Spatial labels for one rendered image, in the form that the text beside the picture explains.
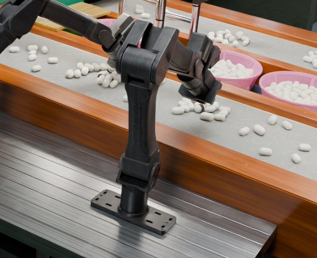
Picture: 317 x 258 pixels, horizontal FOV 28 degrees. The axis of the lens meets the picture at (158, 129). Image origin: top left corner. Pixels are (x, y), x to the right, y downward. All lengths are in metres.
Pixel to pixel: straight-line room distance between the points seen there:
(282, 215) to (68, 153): 0.59
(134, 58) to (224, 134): 0.54
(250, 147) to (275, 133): 0.12
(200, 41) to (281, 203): 0.44
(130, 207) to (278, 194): 0.34
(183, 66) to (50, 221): 0.46
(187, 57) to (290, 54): 1.02
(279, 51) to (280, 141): 0.74
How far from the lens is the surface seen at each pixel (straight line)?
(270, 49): 2.46
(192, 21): 2.32
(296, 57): 2.43
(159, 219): 1.48
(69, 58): 2.17
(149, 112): 1.35
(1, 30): 1.72
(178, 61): 1.44
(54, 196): 1.55
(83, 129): 1.76
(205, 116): 1.81
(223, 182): 1.57
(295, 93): 2.10
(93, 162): 1.70
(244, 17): 2.73
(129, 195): 1.45
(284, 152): 1.72
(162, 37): 1.31
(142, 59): 1.28
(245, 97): 1.95
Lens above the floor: 1.53
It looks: 27 degrees down
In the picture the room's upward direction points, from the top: 6 degrees clockwise
